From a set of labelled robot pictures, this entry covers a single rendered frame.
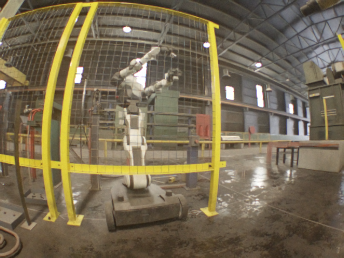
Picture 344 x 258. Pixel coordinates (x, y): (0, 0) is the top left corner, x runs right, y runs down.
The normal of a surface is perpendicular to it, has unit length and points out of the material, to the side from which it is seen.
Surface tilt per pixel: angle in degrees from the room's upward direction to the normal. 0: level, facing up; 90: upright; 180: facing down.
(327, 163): 90
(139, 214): 90
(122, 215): 90
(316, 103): 90
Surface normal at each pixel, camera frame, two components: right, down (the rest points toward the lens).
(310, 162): -0.95, -0.04
